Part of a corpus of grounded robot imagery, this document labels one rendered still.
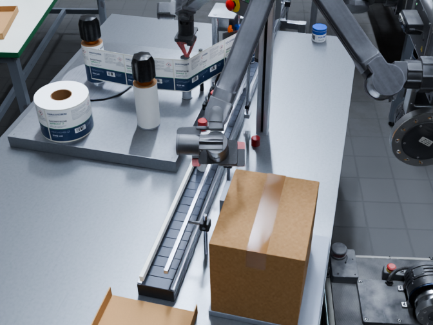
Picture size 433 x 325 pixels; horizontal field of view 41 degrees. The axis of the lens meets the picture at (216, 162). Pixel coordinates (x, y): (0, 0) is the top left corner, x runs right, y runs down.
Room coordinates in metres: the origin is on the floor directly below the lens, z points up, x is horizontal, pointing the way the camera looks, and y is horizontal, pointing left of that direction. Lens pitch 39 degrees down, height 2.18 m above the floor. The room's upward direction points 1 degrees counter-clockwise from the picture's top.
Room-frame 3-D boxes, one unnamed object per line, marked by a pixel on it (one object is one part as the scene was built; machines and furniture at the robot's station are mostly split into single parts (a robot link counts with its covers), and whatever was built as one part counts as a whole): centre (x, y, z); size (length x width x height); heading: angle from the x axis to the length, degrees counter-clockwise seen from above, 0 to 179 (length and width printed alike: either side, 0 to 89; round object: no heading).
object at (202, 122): (1.57, 0.04, 0.98); 0.05 x 0.05 x 0.20
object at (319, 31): (2.62, -0.52, 0.87); 0.07 x 0.07 x 0.07
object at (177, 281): (1.85, -0.03, 0.85); 1.65 x 0.11 x 0.05; 165
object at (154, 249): (1.58, 0.08, 0.91); 1.07 x 0.01 x 0.02; 165
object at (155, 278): (1.85, -0.03, 0.86); 1.65 x 0.08 x 0.04; 165
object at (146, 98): (1.85, 0.26, 1.03); 0.09 x 0.09 x 0.30
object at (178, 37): (1.93, 0.10, 1.24); 0.10 x 0.07 x 0.07; 167
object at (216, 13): (2.28, -0.05, 1.14); 0.14 x 0.11 x 0.01; 165
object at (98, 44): (2.17, 0.50, 1.04); 0.09 x 0.09 x 0.29
